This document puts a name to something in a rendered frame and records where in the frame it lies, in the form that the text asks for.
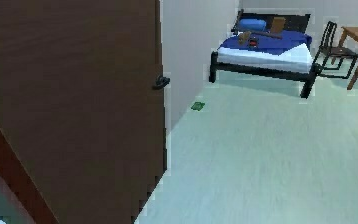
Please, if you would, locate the black framed bed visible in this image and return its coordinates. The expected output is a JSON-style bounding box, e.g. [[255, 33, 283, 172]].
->
[[208, 9, 322, 100]]

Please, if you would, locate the reddish brown door frame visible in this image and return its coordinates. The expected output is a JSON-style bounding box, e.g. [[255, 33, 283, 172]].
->
[[0, 109, 60, 224]]

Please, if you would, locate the brown baseball bat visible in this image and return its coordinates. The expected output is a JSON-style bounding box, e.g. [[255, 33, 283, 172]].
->
[[230, 28, 283, 40]]

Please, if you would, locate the brown birch birdhouse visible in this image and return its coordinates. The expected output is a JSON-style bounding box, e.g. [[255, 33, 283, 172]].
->
[[270, 16, 287, 34]]

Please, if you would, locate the blue pillow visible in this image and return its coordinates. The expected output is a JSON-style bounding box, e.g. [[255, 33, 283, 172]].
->
[[237, 18, 268, 33]]

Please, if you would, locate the black chair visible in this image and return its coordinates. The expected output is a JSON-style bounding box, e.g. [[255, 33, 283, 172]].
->
[[311, 20, 358, 80]]

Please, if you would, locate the black door handle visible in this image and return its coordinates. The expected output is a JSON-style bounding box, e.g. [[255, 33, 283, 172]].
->
[[151, 75, 171, 91]]

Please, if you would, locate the dark brown room door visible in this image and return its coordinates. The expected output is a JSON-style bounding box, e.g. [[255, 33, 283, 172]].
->
[[0, 0, 168, 224]]

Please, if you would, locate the small brown box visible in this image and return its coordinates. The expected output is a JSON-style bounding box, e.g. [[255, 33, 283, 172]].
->
[[237, 31, 252, 45]]

